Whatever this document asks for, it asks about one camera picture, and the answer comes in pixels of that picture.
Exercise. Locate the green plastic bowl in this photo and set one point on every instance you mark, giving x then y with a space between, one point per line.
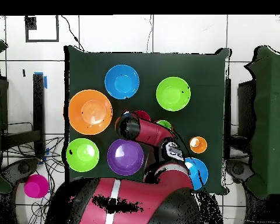
173 94
82 155

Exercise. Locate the blue plastic bowl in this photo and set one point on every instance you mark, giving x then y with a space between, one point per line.
121 81
198 172

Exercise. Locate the black stand with blue tape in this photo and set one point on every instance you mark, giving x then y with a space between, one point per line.
38 105

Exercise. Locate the pink plastic cup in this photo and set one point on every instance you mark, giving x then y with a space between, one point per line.
36 186

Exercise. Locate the pink plastic bowl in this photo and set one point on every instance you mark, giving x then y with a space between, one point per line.
143 115

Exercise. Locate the orange plastic cup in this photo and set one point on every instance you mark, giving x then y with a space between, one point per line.
198 145

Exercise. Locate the green plastic cup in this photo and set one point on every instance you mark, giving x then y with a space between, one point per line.
164 124

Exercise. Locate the black box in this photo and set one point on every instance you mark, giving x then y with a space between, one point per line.
4 102
246 105

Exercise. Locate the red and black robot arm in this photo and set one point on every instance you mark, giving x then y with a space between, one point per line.
151 133

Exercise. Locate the large orange plastic bowl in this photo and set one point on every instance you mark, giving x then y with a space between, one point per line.
90 112

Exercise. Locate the dark green tablecloth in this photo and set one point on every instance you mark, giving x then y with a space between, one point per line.
200 70

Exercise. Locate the dark square floor frame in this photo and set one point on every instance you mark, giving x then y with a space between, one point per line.
30 23

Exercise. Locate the purple plastic bowl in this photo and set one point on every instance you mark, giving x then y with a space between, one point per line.
125 157

